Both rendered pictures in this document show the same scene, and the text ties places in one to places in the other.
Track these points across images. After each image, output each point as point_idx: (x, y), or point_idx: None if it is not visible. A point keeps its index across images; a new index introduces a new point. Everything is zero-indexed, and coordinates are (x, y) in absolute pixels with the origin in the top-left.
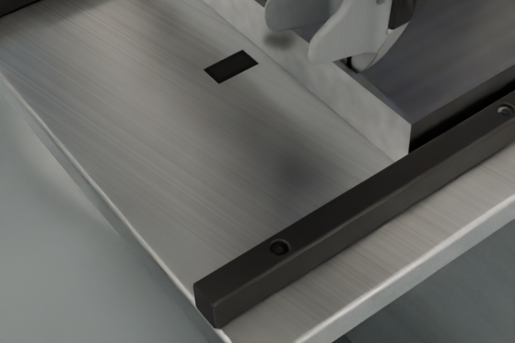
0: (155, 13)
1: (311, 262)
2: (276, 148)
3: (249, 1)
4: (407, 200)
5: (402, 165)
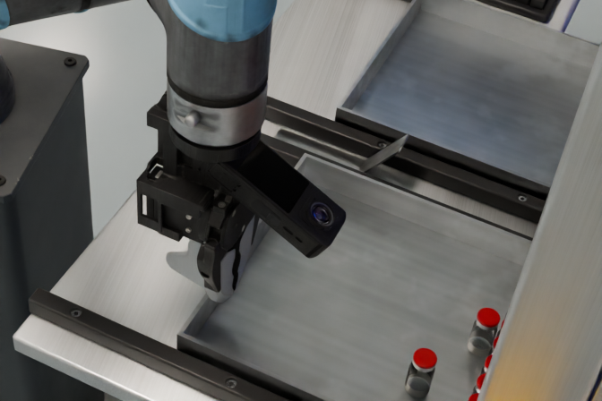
0: None
1: (83, 334)
2: (166, 294)
3: None
4: (145, 361)
5: (159, 345)
